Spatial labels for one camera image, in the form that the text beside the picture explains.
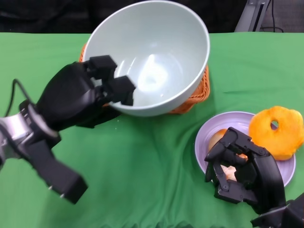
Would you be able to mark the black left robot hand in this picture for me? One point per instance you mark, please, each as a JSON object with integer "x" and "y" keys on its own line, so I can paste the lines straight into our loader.
{"x": 69, "y": 95}

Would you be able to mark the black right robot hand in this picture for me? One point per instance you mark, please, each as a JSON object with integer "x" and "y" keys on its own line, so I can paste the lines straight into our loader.
{"x": 263, "y": 175}

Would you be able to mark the grey bowl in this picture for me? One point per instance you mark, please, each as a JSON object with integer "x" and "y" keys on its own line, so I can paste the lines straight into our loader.
{"x": 154, "y": 47}

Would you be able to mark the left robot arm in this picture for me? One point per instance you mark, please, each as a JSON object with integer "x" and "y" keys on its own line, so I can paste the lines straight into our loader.
{"x": 35, "y": 152}

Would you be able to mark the pale lavender plate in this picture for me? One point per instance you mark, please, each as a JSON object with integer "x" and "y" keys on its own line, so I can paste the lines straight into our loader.
{"x": 204, "y": 142}

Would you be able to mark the orange wicker basket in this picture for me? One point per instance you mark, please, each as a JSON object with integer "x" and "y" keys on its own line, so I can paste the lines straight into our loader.
{"x": 197, "y": 92}

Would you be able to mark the black backdrop cloth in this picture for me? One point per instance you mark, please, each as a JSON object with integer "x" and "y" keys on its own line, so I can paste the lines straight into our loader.
{"x": 47, "y": 14}

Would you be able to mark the green tablecloth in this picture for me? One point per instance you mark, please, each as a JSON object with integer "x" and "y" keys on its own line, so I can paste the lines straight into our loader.
{"x": 152, "y": 166}

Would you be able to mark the grey monitor stand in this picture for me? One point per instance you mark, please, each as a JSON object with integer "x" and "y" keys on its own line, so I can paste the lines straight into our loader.
{"x": 249, "y": 15}

